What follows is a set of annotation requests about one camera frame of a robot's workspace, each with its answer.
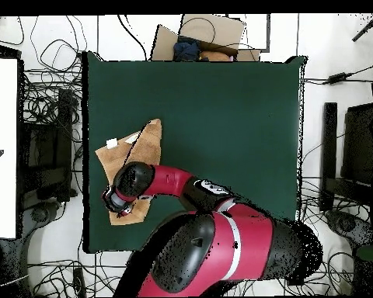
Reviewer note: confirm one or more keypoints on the orange terry towel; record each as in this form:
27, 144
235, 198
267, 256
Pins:
143, 146

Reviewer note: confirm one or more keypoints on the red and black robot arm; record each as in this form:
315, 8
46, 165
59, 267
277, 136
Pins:
211, 248

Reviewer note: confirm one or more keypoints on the black equipment rack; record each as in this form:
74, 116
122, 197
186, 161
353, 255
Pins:
46, 155

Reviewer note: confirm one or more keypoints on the dark green table cloth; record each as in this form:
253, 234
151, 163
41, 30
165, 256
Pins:
220, 124

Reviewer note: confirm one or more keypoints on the white board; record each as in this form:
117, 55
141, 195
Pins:
1, 149

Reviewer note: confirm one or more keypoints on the dark blue cloth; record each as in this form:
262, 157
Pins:
186, 49

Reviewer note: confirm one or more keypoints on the orange cloth in box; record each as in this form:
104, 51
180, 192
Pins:
214, 56

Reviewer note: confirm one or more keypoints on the brown cardboard box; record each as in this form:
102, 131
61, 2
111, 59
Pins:
214, 29

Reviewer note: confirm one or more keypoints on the black power adapter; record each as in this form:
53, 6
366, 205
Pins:
337, 78

